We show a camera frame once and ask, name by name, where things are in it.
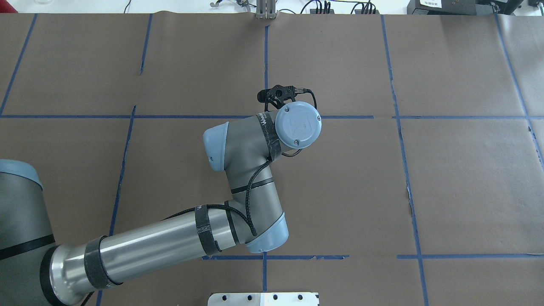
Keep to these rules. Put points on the aluminium frame post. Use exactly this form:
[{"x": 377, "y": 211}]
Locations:
[{"x": 266, "y": 9}]

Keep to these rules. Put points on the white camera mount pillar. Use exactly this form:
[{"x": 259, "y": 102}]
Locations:
[{"x": 265, "y": 299}]

